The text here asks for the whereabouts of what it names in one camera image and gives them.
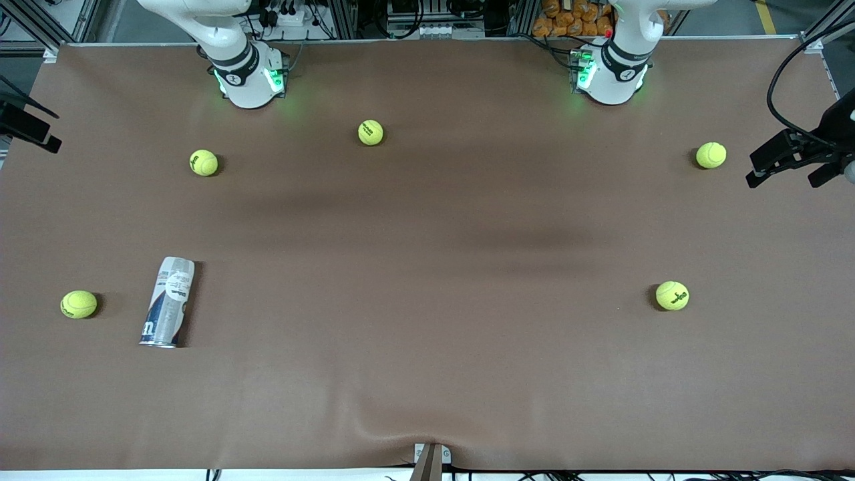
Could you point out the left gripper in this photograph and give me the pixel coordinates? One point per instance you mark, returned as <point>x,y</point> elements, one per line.
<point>839,125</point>

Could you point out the Wilson tennis ball can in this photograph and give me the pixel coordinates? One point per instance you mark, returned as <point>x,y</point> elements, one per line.
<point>170,300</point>

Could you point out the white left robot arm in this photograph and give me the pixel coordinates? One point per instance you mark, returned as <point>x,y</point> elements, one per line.
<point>618,83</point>

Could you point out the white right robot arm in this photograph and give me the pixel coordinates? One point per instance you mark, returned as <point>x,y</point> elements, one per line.
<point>244,83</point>

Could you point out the yellow-green tennis ball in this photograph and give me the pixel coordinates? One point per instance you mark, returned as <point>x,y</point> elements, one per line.
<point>371,132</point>
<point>711,155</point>
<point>204,162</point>
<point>79,304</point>
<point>672,295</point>

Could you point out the orange packaged goods pile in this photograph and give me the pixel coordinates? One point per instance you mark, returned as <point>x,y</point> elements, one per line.
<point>574,17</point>

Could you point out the white power strip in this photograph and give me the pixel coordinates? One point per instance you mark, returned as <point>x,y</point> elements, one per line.
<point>286,18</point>

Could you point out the silver electronics unit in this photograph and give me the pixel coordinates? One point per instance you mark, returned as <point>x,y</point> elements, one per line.
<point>434,23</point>

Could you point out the brown table cover mat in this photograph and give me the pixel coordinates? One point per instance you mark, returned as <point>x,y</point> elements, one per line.
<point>427,334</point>

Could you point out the metal table clamp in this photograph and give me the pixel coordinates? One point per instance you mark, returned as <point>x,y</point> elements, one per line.
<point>431,464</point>

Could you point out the white corner bracket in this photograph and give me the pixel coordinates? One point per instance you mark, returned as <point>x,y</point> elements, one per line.
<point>51,55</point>
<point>813,46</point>

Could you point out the aluminium frame profile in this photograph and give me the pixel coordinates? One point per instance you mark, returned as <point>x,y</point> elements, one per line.
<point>520,17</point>
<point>47,27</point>
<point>828,27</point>
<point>344,17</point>

